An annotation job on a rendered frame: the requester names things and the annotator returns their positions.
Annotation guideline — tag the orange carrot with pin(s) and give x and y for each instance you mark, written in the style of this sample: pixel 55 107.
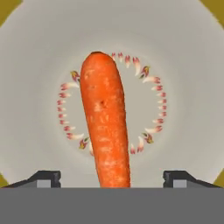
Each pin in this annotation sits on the orange carrot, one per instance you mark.
pixel 105 122

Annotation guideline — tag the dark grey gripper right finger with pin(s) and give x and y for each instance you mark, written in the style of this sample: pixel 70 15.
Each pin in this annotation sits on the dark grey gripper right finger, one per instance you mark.
pixel 176 177

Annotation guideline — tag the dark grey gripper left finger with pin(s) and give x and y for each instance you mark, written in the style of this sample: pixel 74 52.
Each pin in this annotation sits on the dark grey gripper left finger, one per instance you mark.
pixel 46 177

